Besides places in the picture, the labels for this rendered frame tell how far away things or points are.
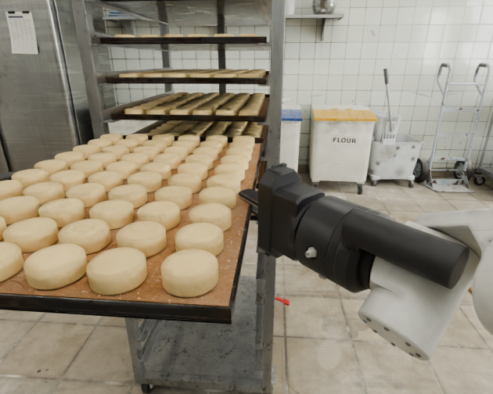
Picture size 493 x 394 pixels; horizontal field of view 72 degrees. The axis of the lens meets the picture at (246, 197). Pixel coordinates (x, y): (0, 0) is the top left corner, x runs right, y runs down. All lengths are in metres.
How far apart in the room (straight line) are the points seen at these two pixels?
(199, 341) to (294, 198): 1.15
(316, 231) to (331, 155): 2.88
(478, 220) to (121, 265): 0.29
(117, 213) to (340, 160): 2.92
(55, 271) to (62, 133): 3.09
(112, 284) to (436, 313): 0.27
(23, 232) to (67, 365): 1.36
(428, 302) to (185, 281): 0.20
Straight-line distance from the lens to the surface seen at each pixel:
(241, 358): 1.41
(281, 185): 0.41
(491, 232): 0.30
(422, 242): 0.30
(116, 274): 0.31
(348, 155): 3.24
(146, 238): 0.36
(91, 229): 0.39
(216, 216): 0.39
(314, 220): 0.36
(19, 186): 0.58
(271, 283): 1.03
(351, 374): 1.61
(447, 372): 1.76
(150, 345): 1.38
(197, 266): 0.30
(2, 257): 0.38
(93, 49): 0.95
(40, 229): 0.42
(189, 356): 1.43
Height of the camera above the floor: 1.18
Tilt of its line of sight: 22 degrees down
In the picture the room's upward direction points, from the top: straight up
